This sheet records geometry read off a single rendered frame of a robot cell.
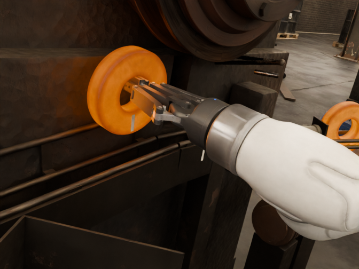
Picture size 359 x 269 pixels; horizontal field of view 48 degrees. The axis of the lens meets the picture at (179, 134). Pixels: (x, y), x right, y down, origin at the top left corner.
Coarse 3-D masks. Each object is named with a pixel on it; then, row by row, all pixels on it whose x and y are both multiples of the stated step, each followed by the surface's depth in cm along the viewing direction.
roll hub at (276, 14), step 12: (228, 0) 67; (240, 0) 65; (252, 0) 66; (264, 0) 68; (276, 0) 72; (288, 0) 74; (300, 0) 77; (240, 12) 70; (252, 12) 67; (276, 12) 73; (288, 12) 76
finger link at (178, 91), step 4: (160, 84) 68; (164, 84) 68; (168, 84) 68; (168, 88) 67; (172, 88) 67; (176, 88) 67; (176, 92) 67; (180, 92) 66; (184, 92) 66; (188, 92) 66; (192, 96) 65; (196, 96) 65
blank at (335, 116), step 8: (344, 104) 112; (352, 104) 112; (328, 112) 113; (336, 112) 111; (344, 112) 112; (352, 112) 112; (328, 120) 112; (336, 120) 112; (344, 120) 113; (352, 120) 116; (328, 128) 112; (336, 128) 113; (352, 128) 118; (328, 136) 113; (336, 136) 114; (344, 136) 118; (352, 136) 116; (344, 144) 116; (352, 144) 117
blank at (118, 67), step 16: (128, 48) 66; (112, 64) 63; (128, 64) 65; (144, 64) 67; (160, 64) 70; (96, 80) 63; (112, 80) 64; (128, 80) 66; (160, 80) 72; (96, 96) 63; (112, 96) 65; (96, 112) 65; (112, 112) 66; (128, 112) 69; (112, 128) 68; (128, 128) 71
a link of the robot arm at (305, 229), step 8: (280, 216) 60; (288, 224) 59; (296, 224) 57; (304, 224) 56; (304, 232) 59; (312, 232) 58; (320, 232) 58; (328, 232) 57; (336, 232) 58; (344, 232) 58; (352, 232) 58; (320, 240) 64
